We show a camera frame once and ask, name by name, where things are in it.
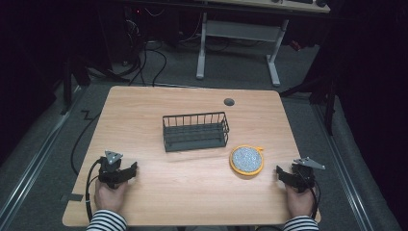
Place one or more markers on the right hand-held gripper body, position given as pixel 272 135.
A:
pixel 304 176

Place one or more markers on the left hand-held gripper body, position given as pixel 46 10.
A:
pixel 109 166

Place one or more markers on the round yellow speckled pad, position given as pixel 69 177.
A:
pixel 246 159

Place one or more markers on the person's right hand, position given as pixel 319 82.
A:
pixel 299 202

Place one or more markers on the person's left hand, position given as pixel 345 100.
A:
pixel 109 197

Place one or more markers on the grey tape strip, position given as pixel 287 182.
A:
pixel 73 197

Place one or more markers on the black metal stand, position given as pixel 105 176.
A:
pixel 330 102
pixel 69 86

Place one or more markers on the metal floor rail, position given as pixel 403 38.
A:
pixel 343 166
pixel 32 166

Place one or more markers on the white frame desk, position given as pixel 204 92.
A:
pixel 240 30

